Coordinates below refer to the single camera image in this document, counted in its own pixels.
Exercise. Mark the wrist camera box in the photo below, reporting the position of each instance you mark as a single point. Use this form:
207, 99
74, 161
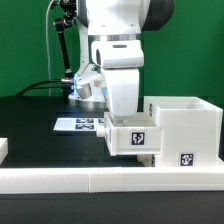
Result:
85, 86

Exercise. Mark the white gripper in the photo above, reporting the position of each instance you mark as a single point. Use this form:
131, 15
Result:
122, 91

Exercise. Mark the marker tag sheet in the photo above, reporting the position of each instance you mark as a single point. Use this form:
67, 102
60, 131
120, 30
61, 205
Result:
78, 124

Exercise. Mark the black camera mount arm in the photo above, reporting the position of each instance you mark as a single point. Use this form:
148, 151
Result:
68, 19

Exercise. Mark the white left rail wall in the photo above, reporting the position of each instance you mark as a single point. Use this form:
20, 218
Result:
3, 149

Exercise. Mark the white front rail wall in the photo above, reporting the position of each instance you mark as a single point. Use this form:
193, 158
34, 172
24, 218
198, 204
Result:
93, 180

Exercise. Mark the white drawer cabinet box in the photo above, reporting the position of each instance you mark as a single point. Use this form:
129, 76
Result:
191, 130

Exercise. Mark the white rail wall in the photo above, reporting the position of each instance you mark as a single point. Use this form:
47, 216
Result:
3, 149
93, 180

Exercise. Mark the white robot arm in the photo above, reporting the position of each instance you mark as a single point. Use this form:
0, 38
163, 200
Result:
111, 49

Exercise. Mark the white front drawer with knob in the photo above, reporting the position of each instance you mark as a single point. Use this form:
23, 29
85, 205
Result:
149, 160

